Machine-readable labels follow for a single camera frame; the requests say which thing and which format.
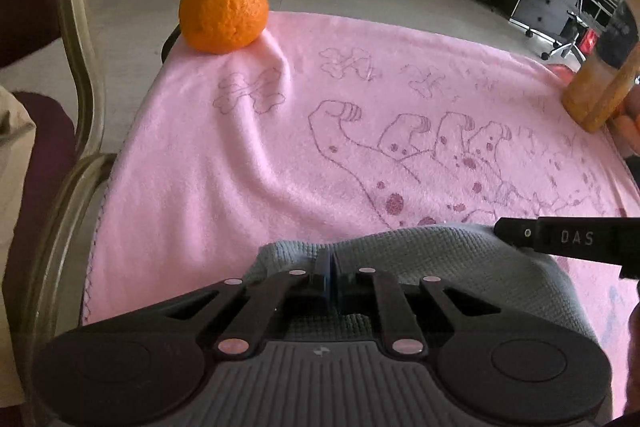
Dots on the pink printed towel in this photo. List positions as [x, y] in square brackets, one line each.
[225, 182]

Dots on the blue and grey waffle sweatshirt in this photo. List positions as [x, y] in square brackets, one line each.
[450, 267]

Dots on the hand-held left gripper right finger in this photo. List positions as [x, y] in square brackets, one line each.
[342, 287]

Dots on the small red item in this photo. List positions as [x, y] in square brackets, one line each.
[590, 41]

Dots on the maroon chair with golden frame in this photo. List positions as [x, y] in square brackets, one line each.
[40, 157]

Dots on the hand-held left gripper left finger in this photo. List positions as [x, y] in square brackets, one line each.
[325, 277]

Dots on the orange juice bottle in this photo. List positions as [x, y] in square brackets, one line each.
[600, 92]

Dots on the large orange citrus fruit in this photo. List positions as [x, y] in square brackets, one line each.
[222, 9]

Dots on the pile of mixed fruit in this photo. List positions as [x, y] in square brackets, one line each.
[631, 124]

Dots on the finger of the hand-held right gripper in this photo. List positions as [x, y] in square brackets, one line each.
[550, 237]

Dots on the office chair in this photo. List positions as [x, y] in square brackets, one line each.
[585, 22]

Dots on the beige jacket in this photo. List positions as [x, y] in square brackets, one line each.
[12, 207]

